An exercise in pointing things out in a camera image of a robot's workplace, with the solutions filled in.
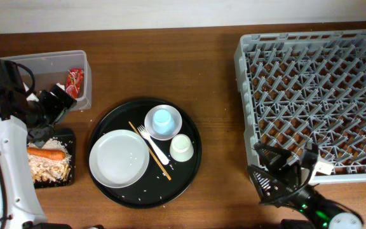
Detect light blue cup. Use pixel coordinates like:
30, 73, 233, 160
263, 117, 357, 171
152, 109, 175, 135

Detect white cup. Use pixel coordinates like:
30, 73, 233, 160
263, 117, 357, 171
170, 134, 194, 162

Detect rice and food scraps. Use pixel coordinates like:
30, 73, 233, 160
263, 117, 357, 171
27, 138, 72, 183

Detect red snack wrapper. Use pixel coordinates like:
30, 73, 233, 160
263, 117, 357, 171
65, 69, 85, 99

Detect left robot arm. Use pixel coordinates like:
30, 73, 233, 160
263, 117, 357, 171
0, 59, 76, 228

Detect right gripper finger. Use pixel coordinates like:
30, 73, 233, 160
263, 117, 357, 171
303, 142, 334, 175
254, 142, 292, 167

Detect orange carrot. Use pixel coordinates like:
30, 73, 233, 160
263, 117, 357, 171
27, 148, 65, 160

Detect white plate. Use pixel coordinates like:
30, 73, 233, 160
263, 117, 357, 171
88, 130, 150, 188

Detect white bowl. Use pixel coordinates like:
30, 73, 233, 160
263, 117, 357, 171
144, 104, 182, 141

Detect black rectangular tray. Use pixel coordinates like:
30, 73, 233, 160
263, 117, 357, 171
31, 128, 76, 188

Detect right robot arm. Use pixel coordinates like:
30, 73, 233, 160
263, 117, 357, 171
247, 142, 364, 228

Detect round black serving tray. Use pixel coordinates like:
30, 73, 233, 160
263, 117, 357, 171
87, 98, 202, 209

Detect wooden chopstick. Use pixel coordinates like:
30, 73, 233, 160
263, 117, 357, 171
128, 121, 172, 181

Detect clear plastic bin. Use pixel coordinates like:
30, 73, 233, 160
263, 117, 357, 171
5, 50, 92, 111

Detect white tissue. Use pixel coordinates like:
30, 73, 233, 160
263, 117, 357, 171
23, 83, 68, 102

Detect white plastic fork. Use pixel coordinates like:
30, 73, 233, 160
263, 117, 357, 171
137, 125, 170, 165

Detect grey dishwasher rack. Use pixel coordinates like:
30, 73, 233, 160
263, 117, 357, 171
234, 29, 366, 184

